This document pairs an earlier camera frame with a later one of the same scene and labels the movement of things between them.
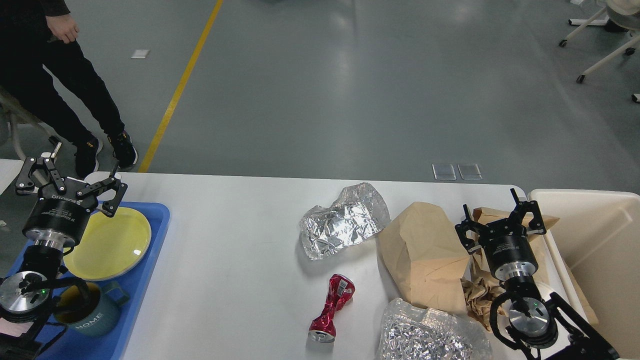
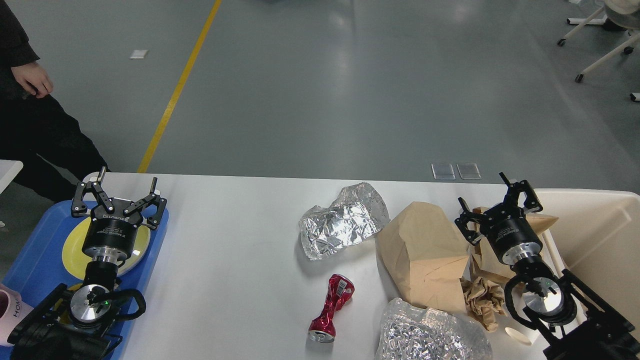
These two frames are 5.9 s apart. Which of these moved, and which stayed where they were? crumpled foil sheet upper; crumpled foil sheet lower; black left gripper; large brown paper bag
Moved: black left gripper
Stayed: large brown paper bag; crumpled foil sheet upper; crumpled foil sheet lower
